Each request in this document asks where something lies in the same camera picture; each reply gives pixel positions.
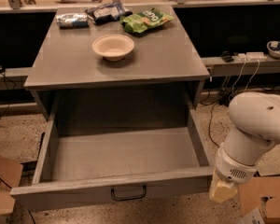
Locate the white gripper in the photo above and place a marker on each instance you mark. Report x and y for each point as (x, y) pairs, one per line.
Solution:
(231, 169)

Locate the grey top drawer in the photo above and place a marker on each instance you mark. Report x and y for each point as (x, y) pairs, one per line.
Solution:
(100, 139)

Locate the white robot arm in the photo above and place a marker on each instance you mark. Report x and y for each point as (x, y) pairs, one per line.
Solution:
(255, 130)

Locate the cardboard box right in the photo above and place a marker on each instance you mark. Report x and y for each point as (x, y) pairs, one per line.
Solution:
(261, 196)

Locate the cardboard box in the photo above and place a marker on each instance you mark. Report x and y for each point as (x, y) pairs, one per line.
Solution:
(261, 196)
(10, 176)

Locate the black power adapter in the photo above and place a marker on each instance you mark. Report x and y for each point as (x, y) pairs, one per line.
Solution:
(225, 100)

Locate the grey cabinet body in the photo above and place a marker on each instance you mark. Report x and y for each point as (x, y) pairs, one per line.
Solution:
(66, 59)

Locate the black device on ledge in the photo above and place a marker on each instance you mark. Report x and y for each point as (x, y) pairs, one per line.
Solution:
(226, 56)

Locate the white power strip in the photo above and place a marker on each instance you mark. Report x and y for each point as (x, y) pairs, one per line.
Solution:
(253, 56)

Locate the blue white bowl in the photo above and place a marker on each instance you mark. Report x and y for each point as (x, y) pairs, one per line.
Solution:
(274, 48)

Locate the beige paper bowl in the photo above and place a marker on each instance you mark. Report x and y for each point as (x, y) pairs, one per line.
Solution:
(113, 47)

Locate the green chip bag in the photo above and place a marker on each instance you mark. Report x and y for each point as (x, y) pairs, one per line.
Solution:
(140, 22)

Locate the dark snack bag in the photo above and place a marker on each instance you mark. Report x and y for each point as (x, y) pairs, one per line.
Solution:
(107, 12)

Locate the cardboard box left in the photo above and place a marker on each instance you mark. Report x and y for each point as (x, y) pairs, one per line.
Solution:
(10, 176)

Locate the silver blue snack bag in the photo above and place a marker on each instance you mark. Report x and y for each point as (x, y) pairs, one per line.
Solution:
(72, 20)

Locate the black drawer handle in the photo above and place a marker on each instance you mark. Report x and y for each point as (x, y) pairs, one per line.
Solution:
(128, 193)

